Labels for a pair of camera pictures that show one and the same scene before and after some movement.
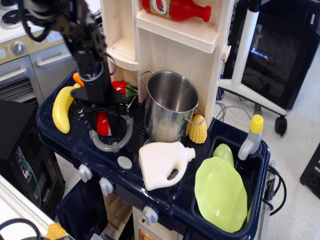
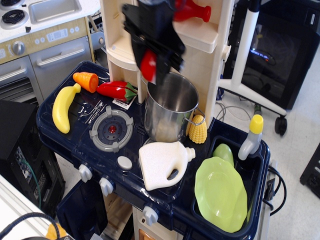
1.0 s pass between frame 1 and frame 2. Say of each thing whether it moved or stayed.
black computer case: stayed
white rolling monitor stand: stayed
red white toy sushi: moved
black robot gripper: moved
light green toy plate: stayed
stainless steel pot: stayed
